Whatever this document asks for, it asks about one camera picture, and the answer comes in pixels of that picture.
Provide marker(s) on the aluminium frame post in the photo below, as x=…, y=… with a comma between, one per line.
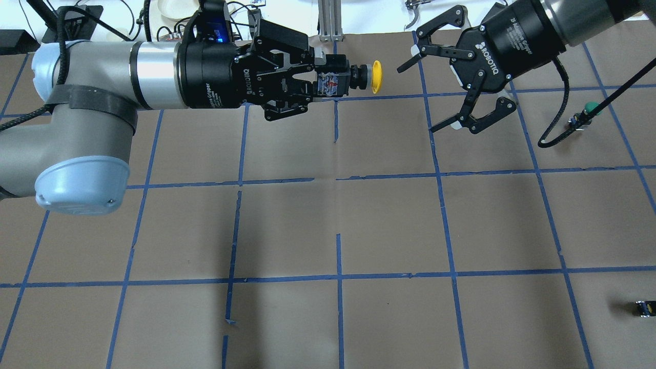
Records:
x=330, y=21

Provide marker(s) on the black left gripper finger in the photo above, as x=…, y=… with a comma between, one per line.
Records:
x=285, y=97
x=281, y=46

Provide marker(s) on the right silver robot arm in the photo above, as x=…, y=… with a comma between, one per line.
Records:
x=574, y=21

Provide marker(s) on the yellow push button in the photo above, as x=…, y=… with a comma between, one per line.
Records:
x=336, y=77

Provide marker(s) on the green push button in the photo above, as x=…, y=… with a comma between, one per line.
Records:
x=582, y=120

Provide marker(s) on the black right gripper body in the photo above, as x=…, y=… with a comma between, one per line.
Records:
x=510, y=42

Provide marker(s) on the metal reacher grabber tool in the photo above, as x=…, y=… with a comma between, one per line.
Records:
x=413, y=7

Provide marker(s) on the black stand base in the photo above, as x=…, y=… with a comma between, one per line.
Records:
x=76, y=26

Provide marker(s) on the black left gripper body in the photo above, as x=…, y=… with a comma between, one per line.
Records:
x=211, y=77

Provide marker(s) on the white plate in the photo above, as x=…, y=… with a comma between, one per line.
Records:
x=177, y=9

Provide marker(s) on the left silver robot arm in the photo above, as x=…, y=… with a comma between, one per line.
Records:
x=78, y=163

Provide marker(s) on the red push button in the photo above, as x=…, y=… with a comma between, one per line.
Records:
x=645, y=308

